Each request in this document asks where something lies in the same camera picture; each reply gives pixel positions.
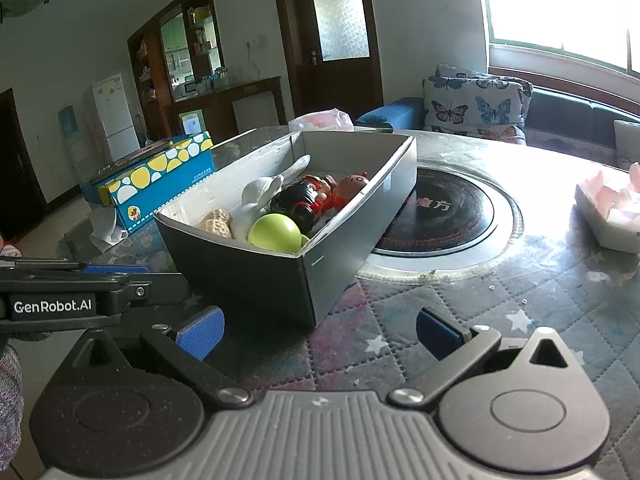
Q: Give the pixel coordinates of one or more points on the person's left hand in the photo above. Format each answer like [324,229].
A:
[10,405]

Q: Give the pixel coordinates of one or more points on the window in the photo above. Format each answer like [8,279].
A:
[560,0]

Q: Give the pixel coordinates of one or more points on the wooden door with frosted glass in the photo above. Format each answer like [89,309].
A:
[295,35]

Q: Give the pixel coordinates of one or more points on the wooden display cabinet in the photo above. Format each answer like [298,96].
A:
[150,70]

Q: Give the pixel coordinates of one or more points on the green ball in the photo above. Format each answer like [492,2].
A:
[272,232]

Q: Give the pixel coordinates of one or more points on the white refrigerator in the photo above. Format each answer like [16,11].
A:
[115,120]

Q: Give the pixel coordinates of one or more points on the dark wooden door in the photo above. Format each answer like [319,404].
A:
[17,170]

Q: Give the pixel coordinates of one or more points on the white carton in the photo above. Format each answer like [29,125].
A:
[192,122]

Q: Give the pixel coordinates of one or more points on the grey cardboard box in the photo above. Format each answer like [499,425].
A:
[260,280]

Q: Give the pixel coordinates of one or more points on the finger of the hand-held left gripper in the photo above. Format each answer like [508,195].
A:
[160,292]
[117,269]

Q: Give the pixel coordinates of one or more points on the red robed toy figure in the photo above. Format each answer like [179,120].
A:
[350,187]

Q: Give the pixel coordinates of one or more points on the round black induction hob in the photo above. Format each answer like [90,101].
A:
[450,210]

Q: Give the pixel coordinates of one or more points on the ceiling light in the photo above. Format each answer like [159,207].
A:
[25,2]

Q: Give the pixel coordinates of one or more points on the butterfly print cushion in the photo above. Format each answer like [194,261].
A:
[475,105]

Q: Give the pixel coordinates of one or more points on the black haired toy figure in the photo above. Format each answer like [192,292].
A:
[292,200]

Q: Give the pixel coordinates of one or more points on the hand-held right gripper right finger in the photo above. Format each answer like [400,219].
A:
[437,332]

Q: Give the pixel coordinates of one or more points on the crumpled white tissue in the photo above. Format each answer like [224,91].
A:
[107,230]

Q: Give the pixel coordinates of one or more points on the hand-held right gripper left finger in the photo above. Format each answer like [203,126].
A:
[202,332]

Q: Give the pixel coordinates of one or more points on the pink plastic bag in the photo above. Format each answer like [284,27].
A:
[320,120]

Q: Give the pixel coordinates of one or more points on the white plush toy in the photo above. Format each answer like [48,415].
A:
[260,195]

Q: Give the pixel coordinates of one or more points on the blue sofa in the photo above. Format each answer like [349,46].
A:
[565,110]

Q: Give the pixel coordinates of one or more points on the water dispenser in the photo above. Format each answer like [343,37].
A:
[75,145]

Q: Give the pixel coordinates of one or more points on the peanut shaped toy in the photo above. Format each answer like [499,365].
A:
[217,222]

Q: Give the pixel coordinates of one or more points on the white tray with pink wrappers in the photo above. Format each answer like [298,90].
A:
[607,220]

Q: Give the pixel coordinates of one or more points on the blue box with yellow spots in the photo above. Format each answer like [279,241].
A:
[165,180]

